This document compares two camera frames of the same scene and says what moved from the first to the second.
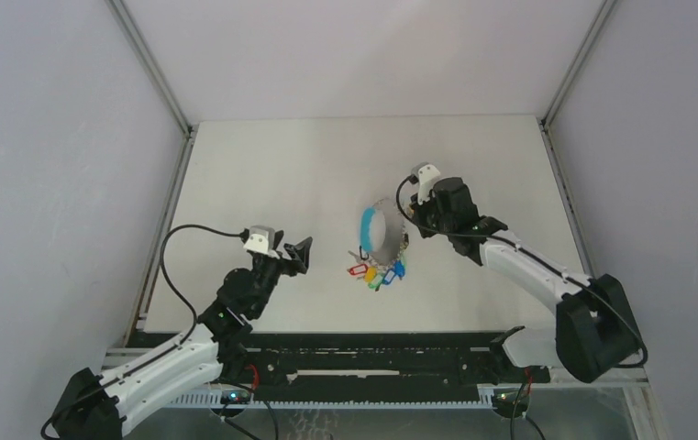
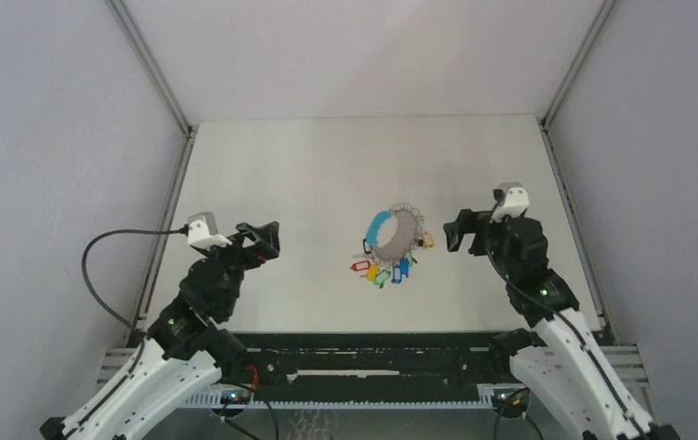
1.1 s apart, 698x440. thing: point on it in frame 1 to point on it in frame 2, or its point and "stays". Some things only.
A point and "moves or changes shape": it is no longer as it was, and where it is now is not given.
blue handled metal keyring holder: [382, 230] moves or changes shape
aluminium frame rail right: [570, 217] stays
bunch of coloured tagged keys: [375, 274] stays
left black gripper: [297, 252] to [266, 245]
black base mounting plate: [374, 358] stays
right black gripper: [418, 218] to [468, 221]
